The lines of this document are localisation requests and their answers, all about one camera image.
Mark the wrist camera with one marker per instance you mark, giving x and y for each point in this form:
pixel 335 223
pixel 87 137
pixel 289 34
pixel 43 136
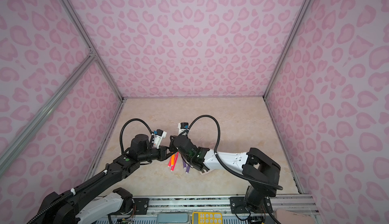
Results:
pixel 183 128
pixel 158 136

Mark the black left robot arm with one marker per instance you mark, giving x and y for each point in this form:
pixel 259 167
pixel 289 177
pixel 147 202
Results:
pixel 64 208

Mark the white pink calculator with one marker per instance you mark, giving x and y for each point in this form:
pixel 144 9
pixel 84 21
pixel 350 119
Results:
pixel 204 172

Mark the grey metal pencil case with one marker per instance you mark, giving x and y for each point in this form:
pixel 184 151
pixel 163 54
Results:
pixel 173 218

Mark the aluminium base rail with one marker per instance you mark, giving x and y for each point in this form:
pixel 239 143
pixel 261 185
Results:
pixel 286 209

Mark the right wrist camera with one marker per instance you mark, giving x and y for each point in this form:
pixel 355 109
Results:
pixel 183 128

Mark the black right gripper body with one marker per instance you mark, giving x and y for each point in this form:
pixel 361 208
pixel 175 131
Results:
pixel 173 148

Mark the yellow calculator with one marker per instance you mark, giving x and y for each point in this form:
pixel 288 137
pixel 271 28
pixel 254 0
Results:
pixel 206 218

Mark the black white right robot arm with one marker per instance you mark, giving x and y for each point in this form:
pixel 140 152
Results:
pixel 254 166

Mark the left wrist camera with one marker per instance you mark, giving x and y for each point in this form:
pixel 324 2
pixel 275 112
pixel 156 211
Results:
pixel 158 136

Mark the diagonal aluminium frame bar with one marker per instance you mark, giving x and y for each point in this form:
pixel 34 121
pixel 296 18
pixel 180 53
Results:
pixel 25 135

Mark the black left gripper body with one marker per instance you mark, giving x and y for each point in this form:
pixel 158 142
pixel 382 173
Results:
pixel 152 153

